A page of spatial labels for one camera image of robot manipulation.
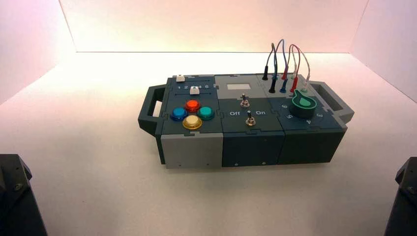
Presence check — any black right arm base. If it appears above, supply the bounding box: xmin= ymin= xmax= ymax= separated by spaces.
xmin=384 ymin=157 xmax=417 ymax=236

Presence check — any black plug jumper wire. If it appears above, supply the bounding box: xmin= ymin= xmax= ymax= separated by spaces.
xmin=262 ymin=43 xmax=278 ymax=94

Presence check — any blue round push button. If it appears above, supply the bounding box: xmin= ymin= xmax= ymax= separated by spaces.
xmin=170 ymin=107 xmax=188 ymax=122

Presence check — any white plug jumper wire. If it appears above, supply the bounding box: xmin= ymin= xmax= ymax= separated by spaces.
xmin=291 ymin=45 xmax=312 ymax=94

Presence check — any green pointer knob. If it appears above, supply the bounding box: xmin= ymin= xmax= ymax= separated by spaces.
xmin=289 ymin=90 xmax=317 ymax=119

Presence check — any yellow round push button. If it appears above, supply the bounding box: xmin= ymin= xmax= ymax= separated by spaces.
xmin=182 ymin=115 xmax=203 ymax=131

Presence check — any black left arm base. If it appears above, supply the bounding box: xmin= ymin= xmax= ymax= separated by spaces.
xmin=0 ymin=154 xmax=48 ymax=236

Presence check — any green round push button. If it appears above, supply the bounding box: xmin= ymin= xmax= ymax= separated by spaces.
xmin=197 ymin=106 xmax=215 ymax=121

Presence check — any red round push button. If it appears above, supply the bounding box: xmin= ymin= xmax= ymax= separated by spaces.
xmin=185 ymin=99 xmax=201 ymax=114

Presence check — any dark modular control box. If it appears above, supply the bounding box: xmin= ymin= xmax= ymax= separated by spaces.
xmin=137 ymin=73 xmax=355 ymax=170

